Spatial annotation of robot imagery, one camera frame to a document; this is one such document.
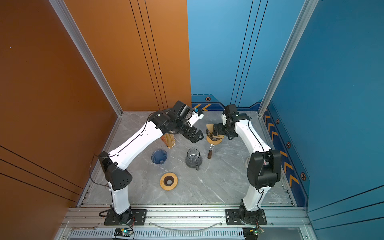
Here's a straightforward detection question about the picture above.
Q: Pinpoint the brown paper coffee filter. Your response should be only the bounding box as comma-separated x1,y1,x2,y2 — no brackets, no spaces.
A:
206,124,214,134

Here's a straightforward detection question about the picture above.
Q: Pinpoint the wooden ring dripper holder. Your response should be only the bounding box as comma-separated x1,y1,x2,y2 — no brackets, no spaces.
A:
207,136,225,145

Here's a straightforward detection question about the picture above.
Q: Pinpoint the blue ribbed dripper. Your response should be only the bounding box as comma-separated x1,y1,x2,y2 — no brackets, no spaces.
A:
151,150,168,165

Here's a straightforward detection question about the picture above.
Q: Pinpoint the wooden ring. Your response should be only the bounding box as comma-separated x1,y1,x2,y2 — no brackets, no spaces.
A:
159,172,179,191

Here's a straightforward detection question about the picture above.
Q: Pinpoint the grey ribbed glass dripper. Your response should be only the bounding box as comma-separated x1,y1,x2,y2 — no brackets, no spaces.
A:
206,129,220,142

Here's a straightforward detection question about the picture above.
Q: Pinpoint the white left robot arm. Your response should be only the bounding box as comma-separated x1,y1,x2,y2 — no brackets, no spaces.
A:
98,101,204,225

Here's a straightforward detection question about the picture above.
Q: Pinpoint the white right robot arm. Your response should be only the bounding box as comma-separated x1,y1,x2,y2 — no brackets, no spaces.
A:
213,105,282,226

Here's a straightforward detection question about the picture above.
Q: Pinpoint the brown small bottle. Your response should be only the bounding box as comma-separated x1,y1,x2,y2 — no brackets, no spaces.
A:
207,144,215,159

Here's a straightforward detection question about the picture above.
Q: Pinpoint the right green circuit board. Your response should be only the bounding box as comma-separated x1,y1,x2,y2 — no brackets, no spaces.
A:
243,228,265,240

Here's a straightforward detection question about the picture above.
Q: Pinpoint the green circuit board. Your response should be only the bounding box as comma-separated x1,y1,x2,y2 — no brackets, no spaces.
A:
243,228,265,240
114,228,135,240

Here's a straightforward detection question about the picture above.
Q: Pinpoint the left green circuit board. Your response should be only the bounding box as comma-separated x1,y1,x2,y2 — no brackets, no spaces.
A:
114,228,135,240

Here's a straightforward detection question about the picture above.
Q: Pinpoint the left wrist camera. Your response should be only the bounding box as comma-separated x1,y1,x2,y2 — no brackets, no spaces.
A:
187,108,204,126

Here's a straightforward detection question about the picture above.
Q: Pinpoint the aluminium right corner post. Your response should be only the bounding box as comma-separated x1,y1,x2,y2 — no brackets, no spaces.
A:
258,0,319,117

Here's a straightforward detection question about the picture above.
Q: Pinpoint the aluminium corner post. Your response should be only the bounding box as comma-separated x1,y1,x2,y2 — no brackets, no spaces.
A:
49,0,123,117
258,0,319,117

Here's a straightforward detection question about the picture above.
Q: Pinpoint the aluminium left corner post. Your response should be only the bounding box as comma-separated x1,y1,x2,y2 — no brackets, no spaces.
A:
49,0,123,117

